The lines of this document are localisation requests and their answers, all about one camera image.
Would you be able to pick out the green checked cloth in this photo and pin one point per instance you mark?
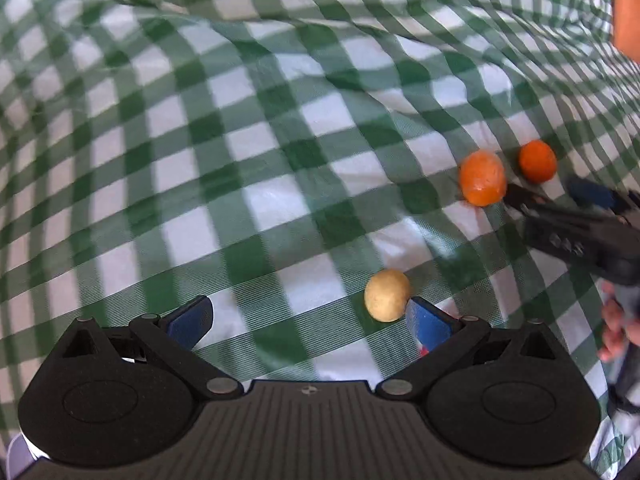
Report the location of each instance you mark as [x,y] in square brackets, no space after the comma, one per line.
[300,110]

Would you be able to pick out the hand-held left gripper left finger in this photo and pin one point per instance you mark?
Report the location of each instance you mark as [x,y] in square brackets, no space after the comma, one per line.
[190,320]

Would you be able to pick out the small tangerine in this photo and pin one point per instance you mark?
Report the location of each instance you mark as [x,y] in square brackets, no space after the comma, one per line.
[537,160]
[482,177]

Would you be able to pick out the light blue plate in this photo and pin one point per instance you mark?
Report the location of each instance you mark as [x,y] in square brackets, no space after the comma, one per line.
[17,455]

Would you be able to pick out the red cherry tomato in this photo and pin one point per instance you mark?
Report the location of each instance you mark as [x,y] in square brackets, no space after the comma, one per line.
[423,351]

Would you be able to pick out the small yellow potato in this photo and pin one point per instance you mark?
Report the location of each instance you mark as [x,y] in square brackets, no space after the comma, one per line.
[387,295]

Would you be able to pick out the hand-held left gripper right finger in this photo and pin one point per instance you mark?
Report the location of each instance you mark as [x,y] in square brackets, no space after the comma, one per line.
[425,322]

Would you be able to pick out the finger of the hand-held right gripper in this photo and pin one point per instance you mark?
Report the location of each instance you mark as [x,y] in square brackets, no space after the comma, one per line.
[592,192]
[525,197]

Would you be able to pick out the person's right hand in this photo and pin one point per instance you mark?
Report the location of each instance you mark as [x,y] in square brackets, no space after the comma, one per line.
[612,330]

